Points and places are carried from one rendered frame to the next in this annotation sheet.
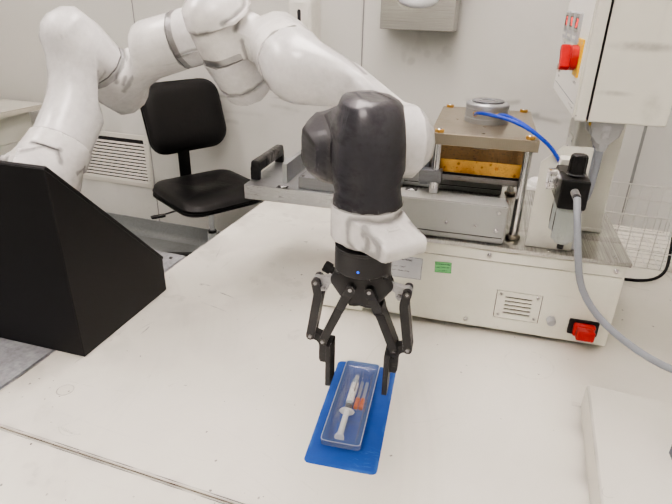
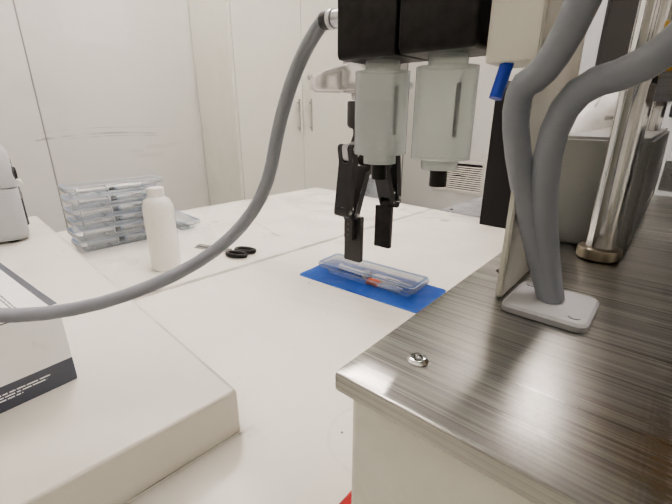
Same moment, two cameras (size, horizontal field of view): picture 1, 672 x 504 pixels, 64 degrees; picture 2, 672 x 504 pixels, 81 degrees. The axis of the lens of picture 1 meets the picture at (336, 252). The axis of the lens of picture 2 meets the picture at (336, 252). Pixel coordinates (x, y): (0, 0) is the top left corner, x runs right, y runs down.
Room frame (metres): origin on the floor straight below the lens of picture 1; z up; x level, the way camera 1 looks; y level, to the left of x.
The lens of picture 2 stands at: (0.85, -0.59, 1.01)
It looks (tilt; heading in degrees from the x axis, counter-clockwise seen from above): 20 degrees down; 116
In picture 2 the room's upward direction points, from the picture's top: straight up
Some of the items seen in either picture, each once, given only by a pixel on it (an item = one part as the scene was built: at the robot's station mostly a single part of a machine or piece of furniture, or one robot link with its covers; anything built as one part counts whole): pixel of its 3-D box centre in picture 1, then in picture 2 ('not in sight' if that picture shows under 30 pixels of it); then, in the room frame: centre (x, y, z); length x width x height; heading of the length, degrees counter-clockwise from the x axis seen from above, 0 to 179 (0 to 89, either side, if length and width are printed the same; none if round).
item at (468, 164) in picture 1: (481, 144); not in sight; (1.03, -0.27, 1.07); 0.22 x 0.17 x 0.10; 166
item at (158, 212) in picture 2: not in sight; (161, 228); (0.28, -0.13, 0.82); 0.05 x 0.05 x 0.14
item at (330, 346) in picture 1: (330, 360); (383, 226); (0.64, 0.00, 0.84); 0.03 x 0.01 x 0.07; 168
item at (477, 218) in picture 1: (429, 213); (618, 171); (0.92, -0.17, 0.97); 0.26 x 0.05 x 0.07; 76
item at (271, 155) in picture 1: (268, 161); not in sight; (1.14, 0.15, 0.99); 0.15 x 0.02 x 0.04; 166
